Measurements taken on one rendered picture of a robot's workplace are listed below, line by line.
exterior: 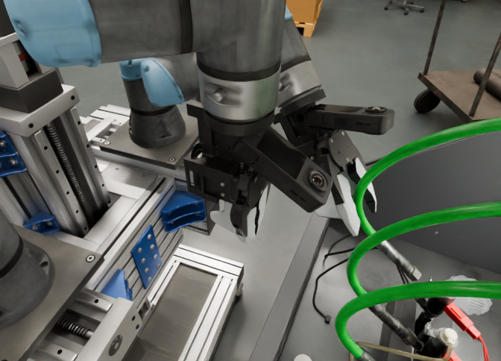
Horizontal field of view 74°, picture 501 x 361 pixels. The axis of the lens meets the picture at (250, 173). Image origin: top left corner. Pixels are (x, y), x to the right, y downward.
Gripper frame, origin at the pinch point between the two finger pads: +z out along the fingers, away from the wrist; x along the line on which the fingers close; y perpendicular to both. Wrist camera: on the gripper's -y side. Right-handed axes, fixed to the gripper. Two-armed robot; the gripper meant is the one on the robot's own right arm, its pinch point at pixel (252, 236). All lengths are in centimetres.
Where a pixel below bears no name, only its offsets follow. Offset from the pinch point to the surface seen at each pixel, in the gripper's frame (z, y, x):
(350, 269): 3.6, -13.5, -3.3
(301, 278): 25.3, -6.3, -12.3
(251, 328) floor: 120, 13, -36
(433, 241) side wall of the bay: 34, -34, -43
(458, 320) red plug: 13.6, -31.5, -9.0
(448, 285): -10.0, -21.0, 4.2
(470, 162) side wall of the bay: 8, -31, -43
